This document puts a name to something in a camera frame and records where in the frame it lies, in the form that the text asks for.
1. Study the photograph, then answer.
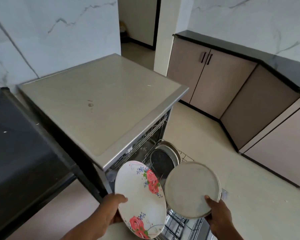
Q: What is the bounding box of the person's left hand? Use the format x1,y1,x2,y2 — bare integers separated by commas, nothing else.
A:
90,193,128,233

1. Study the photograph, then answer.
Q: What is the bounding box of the grey speckled steel plate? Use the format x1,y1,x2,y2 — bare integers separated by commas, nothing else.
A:
150,147,177,182

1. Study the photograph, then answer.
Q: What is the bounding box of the white pink flower plate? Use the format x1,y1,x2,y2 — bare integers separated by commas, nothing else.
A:
114,160,167,240

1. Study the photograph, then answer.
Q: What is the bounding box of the grey power cable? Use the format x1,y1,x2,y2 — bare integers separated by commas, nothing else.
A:
0,8,40,79

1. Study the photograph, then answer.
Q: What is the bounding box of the person's right hand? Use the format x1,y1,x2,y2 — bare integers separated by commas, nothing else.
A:
204,195,234,238

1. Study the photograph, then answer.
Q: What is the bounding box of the plain beige small plate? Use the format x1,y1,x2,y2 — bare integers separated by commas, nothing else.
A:
164,161,222,219

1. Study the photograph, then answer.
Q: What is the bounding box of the silver dishwasher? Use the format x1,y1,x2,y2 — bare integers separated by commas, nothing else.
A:
16,53,228,240

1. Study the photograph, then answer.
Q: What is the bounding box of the beige base cabinet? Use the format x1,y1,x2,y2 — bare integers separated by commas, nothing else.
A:
167,37,300,192

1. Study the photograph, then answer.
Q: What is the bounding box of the wire dish rack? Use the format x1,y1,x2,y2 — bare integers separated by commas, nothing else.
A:
110,138,210,240

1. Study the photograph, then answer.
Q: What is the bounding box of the black countertop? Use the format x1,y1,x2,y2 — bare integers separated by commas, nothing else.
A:
173,30,300,97
0,87,78,240

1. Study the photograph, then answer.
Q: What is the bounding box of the pink base cabinet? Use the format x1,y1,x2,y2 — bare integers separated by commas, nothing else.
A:
5,180,108,240

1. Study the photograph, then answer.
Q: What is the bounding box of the beige speckled round plate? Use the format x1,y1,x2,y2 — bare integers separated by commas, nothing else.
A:
157,141,182,165

